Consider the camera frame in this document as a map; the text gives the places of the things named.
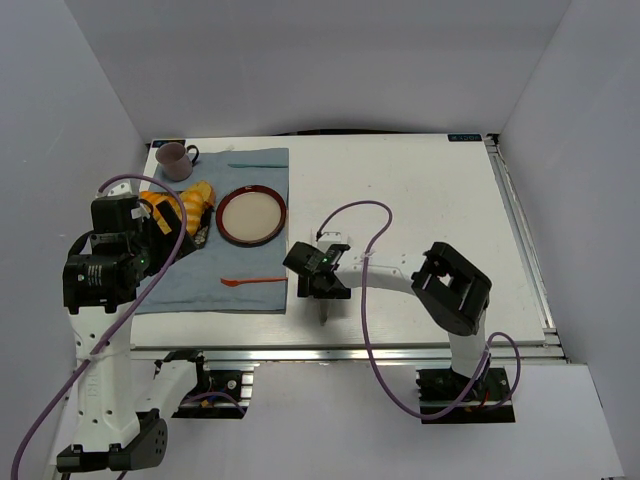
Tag metal tongs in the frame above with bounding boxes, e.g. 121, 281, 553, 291
312, 227, 331, 327

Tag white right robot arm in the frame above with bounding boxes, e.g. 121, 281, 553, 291
283, 234, 492, 379

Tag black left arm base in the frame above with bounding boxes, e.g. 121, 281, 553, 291
154, 349, 248, 419

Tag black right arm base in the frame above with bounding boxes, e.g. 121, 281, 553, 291
416, 367, 516, 425

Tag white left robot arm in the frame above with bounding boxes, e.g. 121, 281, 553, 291
56, 176, 207, 475

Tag round orange bread roll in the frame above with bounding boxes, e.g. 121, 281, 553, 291
139, 190, 182, 234

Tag orange striped bread roll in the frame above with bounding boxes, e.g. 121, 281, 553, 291
180, 189, 205, 236

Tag black patterned square tray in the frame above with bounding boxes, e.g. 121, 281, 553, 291
192, 225, 210, 249

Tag blue cloth placemat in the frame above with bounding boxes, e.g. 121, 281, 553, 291
138, 148, 289, 314

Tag purple mug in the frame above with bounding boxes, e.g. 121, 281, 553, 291
155, 142, 200, 182

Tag red rimmed round plate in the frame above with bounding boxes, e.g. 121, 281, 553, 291
215, 185, 287, 247

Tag aluminium table frame rail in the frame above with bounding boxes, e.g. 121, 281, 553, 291
130, 342, 456, 364

